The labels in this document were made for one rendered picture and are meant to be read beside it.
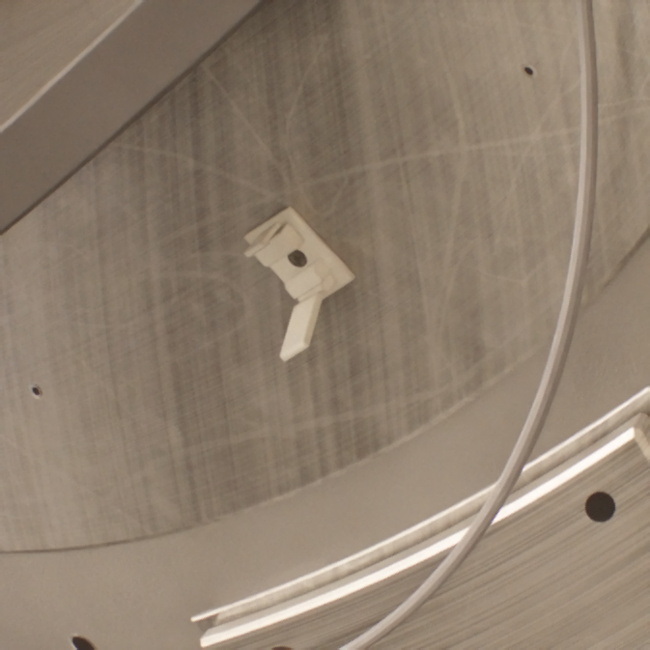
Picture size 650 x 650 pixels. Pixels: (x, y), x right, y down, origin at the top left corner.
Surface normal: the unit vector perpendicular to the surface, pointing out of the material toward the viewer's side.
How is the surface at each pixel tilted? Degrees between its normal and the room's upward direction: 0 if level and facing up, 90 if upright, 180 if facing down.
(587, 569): 90
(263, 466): 90
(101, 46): 90
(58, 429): 90
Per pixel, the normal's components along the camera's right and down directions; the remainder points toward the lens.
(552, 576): -0.41, 0.55
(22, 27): -0.49, -0.80
